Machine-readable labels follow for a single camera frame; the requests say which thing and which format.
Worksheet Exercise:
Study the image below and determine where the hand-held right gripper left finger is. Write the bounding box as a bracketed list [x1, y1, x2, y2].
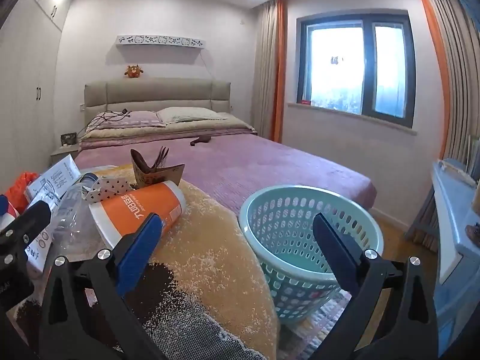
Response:
[37, 213, 177, 360]

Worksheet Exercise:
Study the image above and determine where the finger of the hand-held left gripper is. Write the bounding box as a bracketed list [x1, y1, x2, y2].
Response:
[0, 194, 19, 219]
[0, 200, 52, 269]

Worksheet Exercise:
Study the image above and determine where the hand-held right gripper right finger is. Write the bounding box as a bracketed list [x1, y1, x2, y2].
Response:
[307, 213, 439, 360]

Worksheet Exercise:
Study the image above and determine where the clear plastic bottle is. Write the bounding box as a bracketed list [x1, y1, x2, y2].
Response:
[49, 172, 107, 256]

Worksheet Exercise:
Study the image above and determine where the white milk carton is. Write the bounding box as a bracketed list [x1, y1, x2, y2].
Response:
[24, 154, 81, 274]

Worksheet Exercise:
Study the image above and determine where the orange paper cup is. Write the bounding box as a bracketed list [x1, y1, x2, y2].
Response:
[89, 180, 187, 250]

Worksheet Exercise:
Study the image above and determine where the brown cardboard snack box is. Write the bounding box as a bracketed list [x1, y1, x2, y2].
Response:
[130, 146, 186, 190]

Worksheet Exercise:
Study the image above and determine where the teal plastic laundry basket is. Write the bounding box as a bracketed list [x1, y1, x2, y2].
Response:
[238, 185, 385, 325]

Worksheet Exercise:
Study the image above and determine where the orange plastic bag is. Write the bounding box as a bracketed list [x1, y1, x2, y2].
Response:
[7, 172, 40, 214]

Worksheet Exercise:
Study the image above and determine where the patterned cloth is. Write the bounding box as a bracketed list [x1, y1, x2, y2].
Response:
[279, 290, 357, 360]

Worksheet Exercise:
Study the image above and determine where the grey nightstand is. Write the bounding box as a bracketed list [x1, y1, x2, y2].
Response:
[50, 143, 80, 166]

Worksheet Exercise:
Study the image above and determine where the yellow plush blanket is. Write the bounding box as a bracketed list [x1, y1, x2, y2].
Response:
[11, 165, 280, 360]

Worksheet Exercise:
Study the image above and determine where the bed with pink cover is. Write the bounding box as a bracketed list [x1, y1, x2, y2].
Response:
[77, 131, 377, 214]

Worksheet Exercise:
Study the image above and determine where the white wardrobe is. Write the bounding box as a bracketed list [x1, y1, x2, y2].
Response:
[0, 0, 72, 192]

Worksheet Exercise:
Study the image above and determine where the folded beige quilt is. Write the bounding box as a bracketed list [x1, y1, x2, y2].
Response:
[80, 114, 257, 142]

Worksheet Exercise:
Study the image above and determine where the purple pillow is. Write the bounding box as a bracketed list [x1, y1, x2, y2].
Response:
[90, 110, 166, 128]

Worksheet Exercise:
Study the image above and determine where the beige patterned pillow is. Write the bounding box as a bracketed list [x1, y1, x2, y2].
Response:
[157, 107, 229, 124]

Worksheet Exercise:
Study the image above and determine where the beige padded headboard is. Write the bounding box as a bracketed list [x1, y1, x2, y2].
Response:
[83, 78, 231, 130]

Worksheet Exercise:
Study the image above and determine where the beige and orange curtain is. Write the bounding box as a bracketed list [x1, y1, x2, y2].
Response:
[250, 0, 289, 144]
[417, 0, 480, 181]

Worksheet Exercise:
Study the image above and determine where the black cable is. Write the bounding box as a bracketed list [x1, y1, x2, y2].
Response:
[85, 109, 130, 130]

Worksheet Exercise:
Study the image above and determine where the white wall shelf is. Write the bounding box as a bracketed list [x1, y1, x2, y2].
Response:
[115, 34, 208, 50]

